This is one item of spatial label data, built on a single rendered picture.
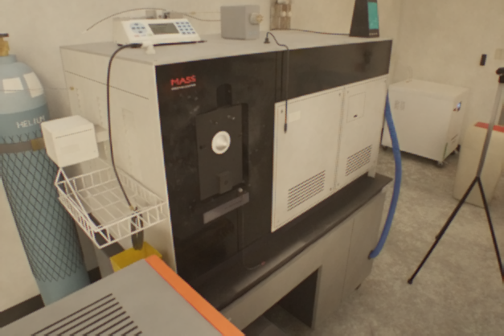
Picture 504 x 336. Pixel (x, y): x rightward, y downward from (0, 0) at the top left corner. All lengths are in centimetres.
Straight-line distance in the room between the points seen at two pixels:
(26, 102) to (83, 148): 47
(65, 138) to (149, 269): 53
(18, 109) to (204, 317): 114
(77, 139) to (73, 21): 95
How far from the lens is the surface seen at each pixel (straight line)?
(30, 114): 149
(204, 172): 93
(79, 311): 60
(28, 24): 184
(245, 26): 128
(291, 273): 135
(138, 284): 61
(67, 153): 106
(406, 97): 401
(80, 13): 191
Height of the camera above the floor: 154
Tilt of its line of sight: 22 degrees down
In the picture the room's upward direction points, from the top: straight up
